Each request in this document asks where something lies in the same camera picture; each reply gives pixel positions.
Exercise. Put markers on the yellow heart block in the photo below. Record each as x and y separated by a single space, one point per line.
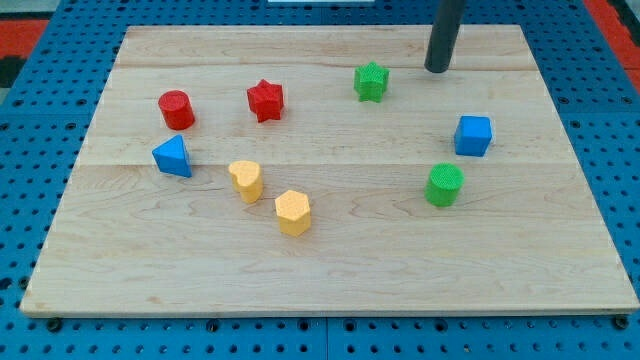
247 179

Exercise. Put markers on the green star block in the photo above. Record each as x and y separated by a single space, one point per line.
370 82

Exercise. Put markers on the red cylinder block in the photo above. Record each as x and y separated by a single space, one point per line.
176 110

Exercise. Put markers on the blue cube block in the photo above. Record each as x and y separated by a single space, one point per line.
473 136

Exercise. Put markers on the light wooden board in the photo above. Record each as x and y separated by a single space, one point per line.
524 236

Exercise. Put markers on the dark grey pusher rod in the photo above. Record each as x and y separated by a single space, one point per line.
444 35

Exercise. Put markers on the red star block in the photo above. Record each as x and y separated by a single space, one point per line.
266 100

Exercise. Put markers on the green cylinder block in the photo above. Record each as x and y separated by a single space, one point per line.
444 182

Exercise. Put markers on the yellow hexagon block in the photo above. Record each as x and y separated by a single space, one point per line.
293 212

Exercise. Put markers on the blue triangle block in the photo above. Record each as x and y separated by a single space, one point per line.
172 157

